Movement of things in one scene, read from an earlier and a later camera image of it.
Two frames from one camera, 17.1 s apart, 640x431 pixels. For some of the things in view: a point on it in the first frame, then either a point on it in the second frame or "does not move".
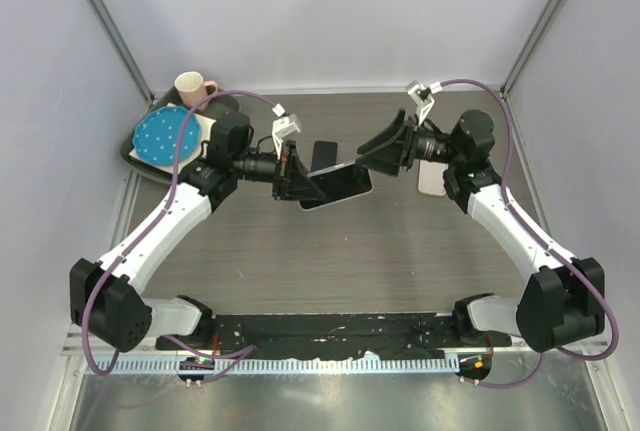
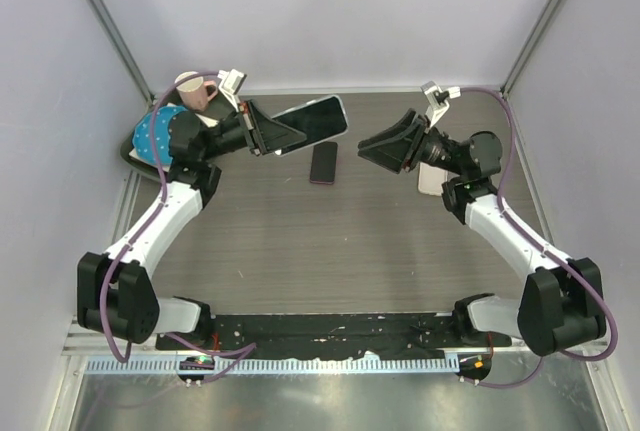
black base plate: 303,335 does not move
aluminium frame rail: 74,345 does not move
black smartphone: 339,184 -> 318,121
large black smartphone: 339,183 -> 318,121
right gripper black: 392,149 does not move
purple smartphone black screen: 324,154 does not move
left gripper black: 292,181 -> 274,135
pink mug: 193,89 does not move
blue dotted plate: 156,135 does not move
